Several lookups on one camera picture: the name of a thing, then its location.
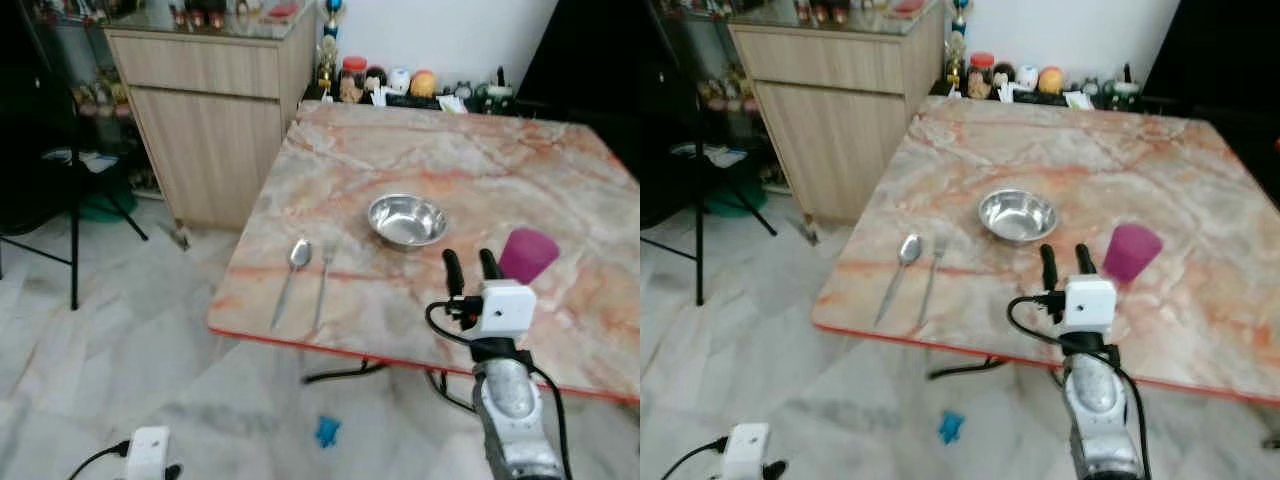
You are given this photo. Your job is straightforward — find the purple plastic cup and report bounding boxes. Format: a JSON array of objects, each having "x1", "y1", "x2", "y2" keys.
[
  {"x1": 1103, "y1": 223, "x2": 1164, "y2": 285},
  {"x1": 498, "y1": 227, "x2": 561, "y2": 285}
]

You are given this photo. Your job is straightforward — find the steel bowl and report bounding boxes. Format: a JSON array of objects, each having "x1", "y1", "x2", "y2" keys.
[
  {"x1": 977, "y1": 188, "x2": 1059, "y2": 245},
  {"x1": 367, "y1": 193, "x2": 449, "y2": 249}
]

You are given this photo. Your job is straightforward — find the marble pattern folding table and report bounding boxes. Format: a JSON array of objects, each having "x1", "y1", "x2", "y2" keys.
[
  {"x1": 207, "y1": 100, "x2": 641, "y2": 411},
  {"x1": 812, "y1": 95, "x2": 1280, "y2": 406}
]

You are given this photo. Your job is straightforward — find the steel fork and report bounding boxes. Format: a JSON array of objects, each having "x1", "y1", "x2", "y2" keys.
[
  {"x1": 312, "y1": 240, "x2": 341, "y2": 336},
  {"x1": 920, "y1": 235, "x2": 948, "y2": 329}
]

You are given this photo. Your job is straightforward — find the steel spoon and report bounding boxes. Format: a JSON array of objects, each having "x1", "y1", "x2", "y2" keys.
[
  {"x1": 875, "y1": 233, "x2": 923, "y2": 327},
  {"x1": 270, "y1": 238, "x2": 314, "y2": 331}
]

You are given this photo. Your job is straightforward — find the black low shelf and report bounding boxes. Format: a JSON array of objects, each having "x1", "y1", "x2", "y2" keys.
[
  {"x1": 930, "y1": 85, "x2": 1146, "y2": 111},
  {"x1": 303, "y1": 88, "x2": 521, "y2": 116}
]

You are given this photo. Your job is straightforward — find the green ornament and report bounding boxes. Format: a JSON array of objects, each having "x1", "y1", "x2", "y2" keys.
[
  {"x1": 1105, "y1": 63, "x2": 1141, "y2": 106},
  {"x1": 474, "y1": 66, "x2": 516, "y2": 111}
]

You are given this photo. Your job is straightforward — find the black television screen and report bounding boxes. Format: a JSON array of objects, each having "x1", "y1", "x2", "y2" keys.
[
  {"x1": 1142, "y1": 0, "x2": 1280, "y2": 201},
  {"x1": 515, "y1": 0, "x2": 641, "y2": 116}
]

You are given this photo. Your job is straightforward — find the gold trophy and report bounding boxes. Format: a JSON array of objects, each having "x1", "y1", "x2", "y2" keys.
[
  {"x1": 946, "y1": 0, "x2": 973, "y2": 93},
  {"x1": 318, "y1": 0, "x2": 346, "y2": 96}
]

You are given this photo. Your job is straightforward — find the white paper sheet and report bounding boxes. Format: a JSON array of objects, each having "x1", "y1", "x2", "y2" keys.
[
  {"x1": 45, "y1": 148, "x2": 121, "y2": 173},
  {"x1": 672, "y1": 143, "x2": 749, "y2": 168}
]

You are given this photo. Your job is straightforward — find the green plastic basin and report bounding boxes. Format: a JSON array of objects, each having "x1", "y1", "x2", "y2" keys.
[
  {"x1": 705, "y1": 185, "x2": 766, "y2": 218},
  {"x1": 80, "y1": 190, "x2": 139, "y2": 223}
]

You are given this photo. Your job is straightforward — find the light wooden cabinet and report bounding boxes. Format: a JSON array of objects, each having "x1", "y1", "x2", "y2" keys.
[
  {"x1": 103, "y1": 5, "x2": 319, "y2": 233},
  {"x1": 728, "y1": 3, "x2": 946, "y2": 226}
]

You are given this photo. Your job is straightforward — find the glass display shelf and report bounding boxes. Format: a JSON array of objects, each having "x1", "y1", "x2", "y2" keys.
[
  {"x1": 650, "y1": 0, "x2": 761, "y2": 191},
  {"x1": 30, "y1": 0, "x2": 136, "y2": 196}
]

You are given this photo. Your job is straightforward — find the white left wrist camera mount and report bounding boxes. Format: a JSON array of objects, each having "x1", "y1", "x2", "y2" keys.
[
  {"x1": 722, "y1": 422, "x2": 771, "y2": 480},
  {"x1": 125, "y1": 426, "x2": 173, "y2": 480}
]

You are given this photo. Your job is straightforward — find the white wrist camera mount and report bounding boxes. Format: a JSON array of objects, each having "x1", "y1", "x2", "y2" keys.
[
  {"x1": 1060, "y1": 275, "x2": 1117, "y2": 333},
  {"x1": 722, "y1": 422, "x2": 771, "y2": 480},
  {"x1": 125, "y1": 426, "x2": 173, "y2": 480},
  {"x1": 470, "y1": 279, "x2": 538, "y2": 341}
]

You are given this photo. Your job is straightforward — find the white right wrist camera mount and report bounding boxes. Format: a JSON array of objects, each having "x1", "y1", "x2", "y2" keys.
[
  {"x1": 1060, "y1": 275, "x2": 1117, "y2": 333},
  {"x1": 470, "y1": 279, "x2": 538, "y2": 341}
]

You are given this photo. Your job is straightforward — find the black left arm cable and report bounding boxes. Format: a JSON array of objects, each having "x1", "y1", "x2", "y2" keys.
[
  {"x1": 660, "y1": 436, "x2": 729, "y2": 480},
  {"x1": 66, "y1": 440, "x2": 131, "y2": 480}
]

